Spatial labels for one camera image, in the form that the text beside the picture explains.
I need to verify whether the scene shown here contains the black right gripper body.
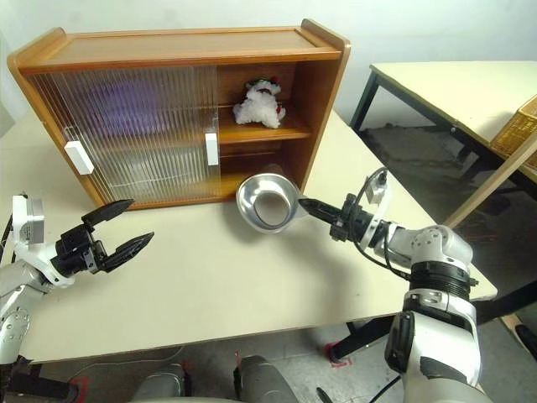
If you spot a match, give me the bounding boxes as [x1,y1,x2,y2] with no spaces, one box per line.
[328,193,373,245]

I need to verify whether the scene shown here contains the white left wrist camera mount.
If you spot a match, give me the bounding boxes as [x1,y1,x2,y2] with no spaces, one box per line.
[11,195,75,289]

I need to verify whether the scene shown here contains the grey rounded shell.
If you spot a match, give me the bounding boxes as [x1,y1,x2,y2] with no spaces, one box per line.
[133,364,188,403]
[232,355,301,403]

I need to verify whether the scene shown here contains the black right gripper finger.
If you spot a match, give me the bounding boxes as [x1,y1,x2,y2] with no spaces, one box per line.
[304,206,341,223]
[298,197,343,215]

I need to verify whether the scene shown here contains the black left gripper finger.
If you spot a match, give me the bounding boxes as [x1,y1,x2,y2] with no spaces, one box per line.
[81,198,136,232]
[102,230,156,273]

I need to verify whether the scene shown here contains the white plush toy green hat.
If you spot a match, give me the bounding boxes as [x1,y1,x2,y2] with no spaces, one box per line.
[232,75,288,128]

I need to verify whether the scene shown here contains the wicker basket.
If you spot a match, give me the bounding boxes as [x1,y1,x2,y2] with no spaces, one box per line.
[489,95,537,167]

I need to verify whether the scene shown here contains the silver metal bowl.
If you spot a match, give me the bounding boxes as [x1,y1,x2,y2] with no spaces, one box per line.
[235,172,311,233]

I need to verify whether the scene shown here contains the white door handle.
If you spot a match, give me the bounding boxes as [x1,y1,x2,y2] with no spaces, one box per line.
[64,141,94,175]
[204,132,220,167]

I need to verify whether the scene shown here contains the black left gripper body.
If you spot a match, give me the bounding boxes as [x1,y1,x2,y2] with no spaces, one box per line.
[50,223,107,279]

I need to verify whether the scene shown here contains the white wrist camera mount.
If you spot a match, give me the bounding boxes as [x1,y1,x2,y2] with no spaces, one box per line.
[11,195,75,289]
[362,166,395,251]

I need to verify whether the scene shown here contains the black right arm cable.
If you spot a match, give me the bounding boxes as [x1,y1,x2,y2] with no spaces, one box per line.
[346,167,414,282]

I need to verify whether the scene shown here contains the wooden cabinet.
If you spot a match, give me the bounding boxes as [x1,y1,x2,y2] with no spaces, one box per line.
[7,18,352,211]

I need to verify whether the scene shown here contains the black table leg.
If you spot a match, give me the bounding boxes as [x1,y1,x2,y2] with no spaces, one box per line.
[333,281,537,365]
[0,363,81,400]

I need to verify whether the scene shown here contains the ribbed clear sliding door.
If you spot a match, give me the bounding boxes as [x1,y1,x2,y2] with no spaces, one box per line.
[62,65,222,203]
[27,66,198,207]

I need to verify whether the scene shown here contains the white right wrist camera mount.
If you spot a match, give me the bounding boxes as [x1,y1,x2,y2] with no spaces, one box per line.
[362,166,395,251]

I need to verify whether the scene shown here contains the beige side table black legs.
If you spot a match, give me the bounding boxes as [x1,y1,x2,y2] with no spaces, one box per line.
[350,60,537,228]

